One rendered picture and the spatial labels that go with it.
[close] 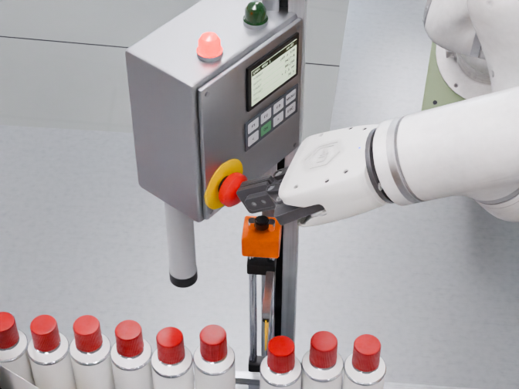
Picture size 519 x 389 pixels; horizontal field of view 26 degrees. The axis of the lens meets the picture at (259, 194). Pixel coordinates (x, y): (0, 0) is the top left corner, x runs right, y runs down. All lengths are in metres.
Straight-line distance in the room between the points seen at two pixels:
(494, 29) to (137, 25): 2.69
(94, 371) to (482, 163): 0.62
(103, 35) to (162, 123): 2.55
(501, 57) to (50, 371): 0.68
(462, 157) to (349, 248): 0.82
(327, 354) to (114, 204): 0.65
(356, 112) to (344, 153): 0.98
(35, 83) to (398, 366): 2.09
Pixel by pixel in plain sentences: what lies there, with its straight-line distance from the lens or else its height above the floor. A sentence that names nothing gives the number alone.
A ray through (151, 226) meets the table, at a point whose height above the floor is 0.83.
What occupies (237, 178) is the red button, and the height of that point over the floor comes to 1.34.
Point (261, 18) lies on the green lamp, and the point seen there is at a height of 1.49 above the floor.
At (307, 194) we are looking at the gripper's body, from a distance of 1.08.
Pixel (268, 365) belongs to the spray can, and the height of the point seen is 1.06.
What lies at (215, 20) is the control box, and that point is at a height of 1.47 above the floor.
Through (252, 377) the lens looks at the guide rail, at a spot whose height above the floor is 0.96.
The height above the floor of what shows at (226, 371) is 1.04.
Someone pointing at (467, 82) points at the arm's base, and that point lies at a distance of 2.07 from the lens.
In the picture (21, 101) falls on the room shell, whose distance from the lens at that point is 3.46.
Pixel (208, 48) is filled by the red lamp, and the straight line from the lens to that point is 1.11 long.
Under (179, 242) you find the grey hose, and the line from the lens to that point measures 1.37.
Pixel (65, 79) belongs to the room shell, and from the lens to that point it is 3.53.
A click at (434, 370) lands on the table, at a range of 1.67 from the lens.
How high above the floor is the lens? 2.15
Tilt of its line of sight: 44 degrees down
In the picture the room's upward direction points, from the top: straight up
